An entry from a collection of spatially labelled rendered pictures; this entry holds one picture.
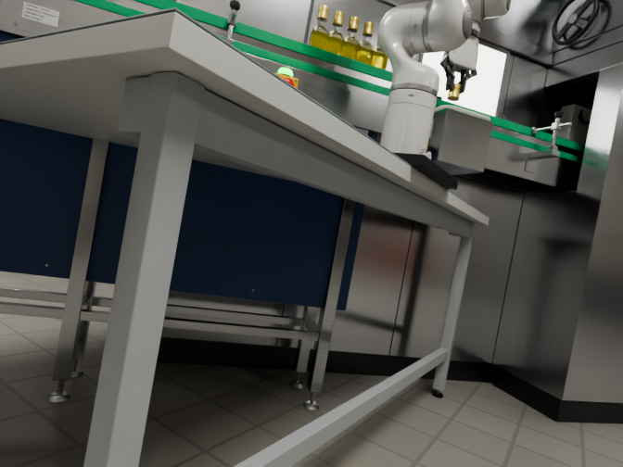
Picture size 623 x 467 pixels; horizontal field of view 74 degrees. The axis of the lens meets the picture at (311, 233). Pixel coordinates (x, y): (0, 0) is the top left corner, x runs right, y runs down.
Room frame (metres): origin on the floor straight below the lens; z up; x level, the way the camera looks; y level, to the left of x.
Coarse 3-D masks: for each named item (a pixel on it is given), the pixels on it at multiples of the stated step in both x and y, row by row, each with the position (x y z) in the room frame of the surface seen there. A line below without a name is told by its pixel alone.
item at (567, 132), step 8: (568, 112) 1.94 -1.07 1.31; (576, 112) 1.92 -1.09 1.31; (584, 112) 1.93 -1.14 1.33; (560, 120) 1.97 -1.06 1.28; (568, 120) 1.93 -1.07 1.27; (576, 120) 1.92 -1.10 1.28; (568, 128) 1.92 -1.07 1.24; (576, 128) 1.92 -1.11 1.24; (584, 128) 1.94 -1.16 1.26; (560, 136) 1.95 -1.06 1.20; (568, 136) 1.91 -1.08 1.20; (576, 136) 1.93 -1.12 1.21; (584, 136) 1.94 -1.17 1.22; (584, 144) 1.95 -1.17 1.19
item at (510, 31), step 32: (192, 0) 1.45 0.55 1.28; (224, 0) 1.48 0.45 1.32; (256, 0) 1.51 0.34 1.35; (288, 0) 1.55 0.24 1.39; (384, 0) 1.65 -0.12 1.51; (416, 0) 1.69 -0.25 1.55; (512, 0) 1.86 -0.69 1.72; (544, 0) 1.91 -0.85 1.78; (288, 32) 1.56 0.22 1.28; (480, 32) 1.79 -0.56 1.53; (512, 32) 1.87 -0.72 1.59; (544, 32) 1.92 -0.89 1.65; (512, 64) 1.88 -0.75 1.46; (544, 64) 1.92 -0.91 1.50; (512, 96) 1.89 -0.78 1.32; (544, 96) 1.95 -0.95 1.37; (480, 192) 1.87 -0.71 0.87; (512, 192) 1.92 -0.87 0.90; (512, 224) 1.93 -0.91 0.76
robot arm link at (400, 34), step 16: (384, 16) 1.10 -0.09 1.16; (400, 16) 1.05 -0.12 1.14; (416, 16) 1.03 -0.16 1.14; (384, 32) 1.07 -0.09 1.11; (400, 32) 1.06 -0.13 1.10; (416, 32) 1.04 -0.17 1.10; (384, 48) 1.09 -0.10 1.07; (400, 48) 1.06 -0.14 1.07; (416, 48) 1.07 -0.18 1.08; (400, 64) 1.04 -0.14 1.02; (416, 64) 1.03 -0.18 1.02; (400, 80) 1.03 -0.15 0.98; (416, 80) 1.02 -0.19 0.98; (432, 80) 1.02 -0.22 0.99
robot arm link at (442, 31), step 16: (432, 0) 1.03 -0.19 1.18; (448, 0) 0.98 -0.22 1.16; (464, 0) 1.00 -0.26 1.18; (432, 16) 1.00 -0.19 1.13; (448, 16) 0.98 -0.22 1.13; (464, 16) 0.99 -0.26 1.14; (432, 32) 1.02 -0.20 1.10; (448, 32) 1.00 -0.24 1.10; (464, 32) 1.01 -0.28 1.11; (432, 48) 1.05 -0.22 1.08; (448, 48) 1.04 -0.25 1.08
